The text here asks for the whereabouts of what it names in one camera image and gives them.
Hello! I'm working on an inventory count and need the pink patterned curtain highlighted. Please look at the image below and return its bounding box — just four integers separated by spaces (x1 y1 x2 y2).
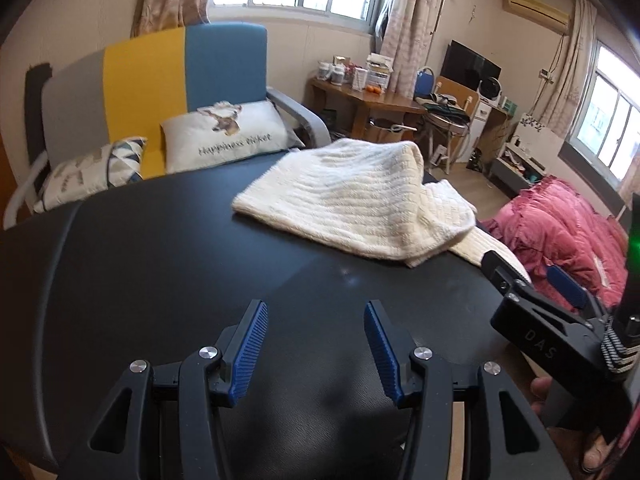
380 0 441 96

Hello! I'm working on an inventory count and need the small desk fan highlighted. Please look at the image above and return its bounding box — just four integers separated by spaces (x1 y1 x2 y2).
477 77 502 106

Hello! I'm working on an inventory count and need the black television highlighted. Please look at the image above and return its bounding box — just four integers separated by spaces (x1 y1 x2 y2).
441 40 502 93

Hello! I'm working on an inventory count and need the grey low cabinet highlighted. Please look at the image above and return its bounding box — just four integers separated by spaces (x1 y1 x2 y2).
492 142 546 196

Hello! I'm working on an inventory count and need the wooden desk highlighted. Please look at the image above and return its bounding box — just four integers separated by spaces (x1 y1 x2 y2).
306 77 511 161

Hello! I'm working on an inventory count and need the sliding window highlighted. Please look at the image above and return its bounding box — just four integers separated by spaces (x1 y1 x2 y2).
570 40 640 171

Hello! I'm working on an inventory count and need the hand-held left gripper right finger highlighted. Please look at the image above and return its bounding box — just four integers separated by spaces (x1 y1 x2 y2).
363 300 573 480

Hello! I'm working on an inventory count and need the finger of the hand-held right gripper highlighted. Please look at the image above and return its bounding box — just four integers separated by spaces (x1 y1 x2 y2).
546 265 601 319
481 250 538 302

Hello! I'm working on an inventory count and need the white deer print pillow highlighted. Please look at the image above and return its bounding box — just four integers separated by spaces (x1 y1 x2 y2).
160 100 306 175

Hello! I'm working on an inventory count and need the stack of white boxes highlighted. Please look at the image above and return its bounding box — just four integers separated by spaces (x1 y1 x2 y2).
365 54 393 88

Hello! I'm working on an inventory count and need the triangle patterned pillow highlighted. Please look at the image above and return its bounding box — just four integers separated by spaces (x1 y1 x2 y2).
32 136 149 213

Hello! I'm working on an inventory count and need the white metal stool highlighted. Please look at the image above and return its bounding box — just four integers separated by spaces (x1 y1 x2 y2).
422 110 473 176

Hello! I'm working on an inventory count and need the wall air conditioner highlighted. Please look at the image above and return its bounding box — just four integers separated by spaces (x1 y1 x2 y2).
502 0 571 28

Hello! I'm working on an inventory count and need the pile of dark clothes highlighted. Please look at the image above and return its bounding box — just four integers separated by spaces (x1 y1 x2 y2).
417 92 473 123

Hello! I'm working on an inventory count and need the brown paper bag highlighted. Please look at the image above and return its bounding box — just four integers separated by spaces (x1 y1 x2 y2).
367 117 418 146

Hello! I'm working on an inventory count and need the metal clothes rail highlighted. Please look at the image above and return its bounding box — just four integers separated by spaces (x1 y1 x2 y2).
430 0 482 96

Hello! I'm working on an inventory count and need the pink quilt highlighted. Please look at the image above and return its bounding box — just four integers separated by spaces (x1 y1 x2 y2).
482 175 631 311

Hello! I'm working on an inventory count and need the white knit sweater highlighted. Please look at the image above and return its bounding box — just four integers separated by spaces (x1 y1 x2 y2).
231 139 533 286

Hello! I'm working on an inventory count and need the person's right hand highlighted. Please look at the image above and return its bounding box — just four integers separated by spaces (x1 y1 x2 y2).
531 376 622 473

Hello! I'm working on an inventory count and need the cream curtain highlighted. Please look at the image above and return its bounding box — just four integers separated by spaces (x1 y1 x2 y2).
542 0 598 126

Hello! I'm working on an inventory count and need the cluster of white jars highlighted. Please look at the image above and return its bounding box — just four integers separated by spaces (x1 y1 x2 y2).
317 57 351 86

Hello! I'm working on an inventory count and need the grey yellow blue sofa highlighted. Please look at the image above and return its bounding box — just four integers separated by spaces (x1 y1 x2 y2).
0 22 331 231

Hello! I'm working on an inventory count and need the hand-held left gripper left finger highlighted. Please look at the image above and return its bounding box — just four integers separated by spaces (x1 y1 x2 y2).
59 299 271 480

